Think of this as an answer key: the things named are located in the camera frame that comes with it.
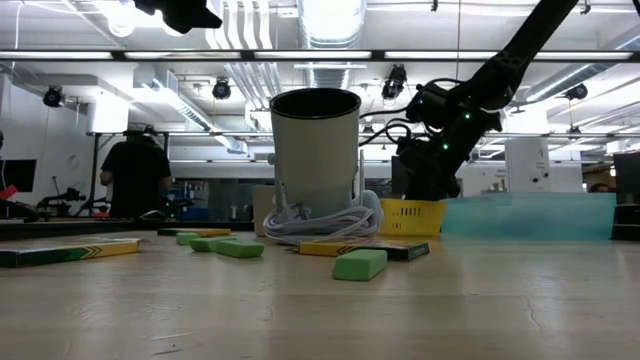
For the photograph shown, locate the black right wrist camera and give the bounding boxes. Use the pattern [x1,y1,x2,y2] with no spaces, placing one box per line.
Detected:
[394,137,429,174]

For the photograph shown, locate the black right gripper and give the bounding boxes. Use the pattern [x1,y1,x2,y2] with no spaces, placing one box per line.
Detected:
[399,132,464,201]

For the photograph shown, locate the white column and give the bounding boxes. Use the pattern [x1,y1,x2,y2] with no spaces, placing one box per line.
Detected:
[504,137,551,194]

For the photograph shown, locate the white cylindrical cup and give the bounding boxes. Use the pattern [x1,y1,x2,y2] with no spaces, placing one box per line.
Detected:
[269,87,362,219]

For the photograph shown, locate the black ceiling spotlight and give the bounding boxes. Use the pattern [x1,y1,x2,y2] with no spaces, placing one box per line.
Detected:
[211,77,233,101]
[565,82,590,101]
[381,63,409,101]
[42,85,65,109]

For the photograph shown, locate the black wall monitor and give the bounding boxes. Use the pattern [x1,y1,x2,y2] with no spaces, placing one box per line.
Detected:
[0,158,38,194]

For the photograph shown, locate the yellow plastic basket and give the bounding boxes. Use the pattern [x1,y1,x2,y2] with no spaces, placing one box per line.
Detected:
[378,198,448,238]

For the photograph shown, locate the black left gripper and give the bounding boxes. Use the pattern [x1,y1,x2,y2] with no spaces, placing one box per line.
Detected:
[133,0,224,35]

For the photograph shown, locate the black ceiling light rail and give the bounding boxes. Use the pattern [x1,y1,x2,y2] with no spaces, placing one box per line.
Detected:
[0,48,640,63]

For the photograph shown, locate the green plastic tray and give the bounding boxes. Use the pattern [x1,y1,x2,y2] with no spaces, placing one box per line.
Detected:
[440,192,618,241]

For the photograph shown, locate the silver ventilation duct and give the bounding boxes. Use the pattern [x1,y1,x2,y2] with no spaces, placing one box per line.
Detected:
[297,0,369,91]

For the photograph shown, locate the black desk monitor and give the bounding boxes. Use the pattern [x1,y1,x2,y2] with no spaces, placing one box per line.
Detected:
[613,152,640,206]

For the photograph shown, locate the white coiled cable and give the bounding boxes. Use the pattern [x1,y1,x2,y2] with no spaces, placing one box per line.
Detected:
[263,189,385,246]

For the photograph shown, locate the yellow green crayon box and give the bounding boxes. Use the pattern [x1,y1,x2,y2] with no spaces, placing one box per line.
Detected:
[0,237,142,269]
[298,241,431,262]
[157,227,233,238]

